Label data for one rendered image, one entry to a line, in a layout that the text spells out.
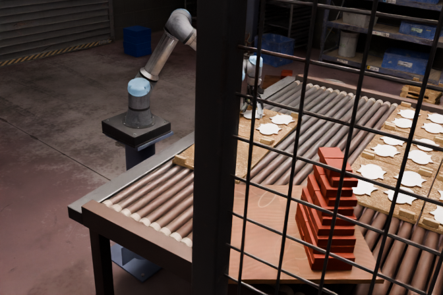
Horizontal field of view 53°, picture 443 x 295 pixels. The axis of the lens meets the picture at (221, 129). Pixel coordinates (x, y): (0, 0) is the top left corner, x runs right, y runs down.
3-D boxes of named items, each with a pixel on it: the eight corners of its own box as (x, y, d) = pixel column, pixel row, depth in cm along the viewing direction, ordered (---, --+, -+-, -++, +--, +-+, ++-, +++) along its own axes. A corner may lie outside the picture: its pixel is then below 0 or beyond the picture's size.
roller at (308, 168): (207, 270, 153) (207, 260, 150) (368, 103, 302) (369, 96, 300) (219, 277, 150) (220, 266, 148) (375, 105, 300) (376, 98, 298)
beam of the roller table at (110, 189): (68, 217, 179) (66, 205, 176) (287, 82, 338) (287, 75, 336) (82, 225, 175) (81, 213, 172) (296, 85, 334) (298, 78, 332)
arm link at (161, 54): (126, 93, 244) (174, 8, 222) (131, 83, 257) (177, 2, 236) (145, 103, 247) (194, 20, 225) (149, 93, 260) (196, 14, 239)
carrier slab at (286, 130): (215, 130, 242) (215, 128, 242) (249, 107, 275) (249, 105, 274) (274, 147, 227) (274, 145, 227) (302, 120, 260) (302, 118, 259)
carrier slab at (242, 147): (171, 162, 209) (171, 160, 208) (213, 131, 242) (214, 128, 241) (238, 184, 194) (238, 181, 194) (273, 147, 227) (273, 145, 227)
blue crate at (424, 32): (397, 32, 611) (400, 21, 604) (409, 29, 635) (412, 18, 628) (433, 40, 579) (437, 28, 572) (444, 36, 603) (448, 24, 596)
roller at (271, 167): (173, 253, 160) (173, 243, 158) (347, 97, 309) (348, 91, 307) (184, 259, 157) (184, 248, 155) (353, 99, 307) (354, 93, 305)
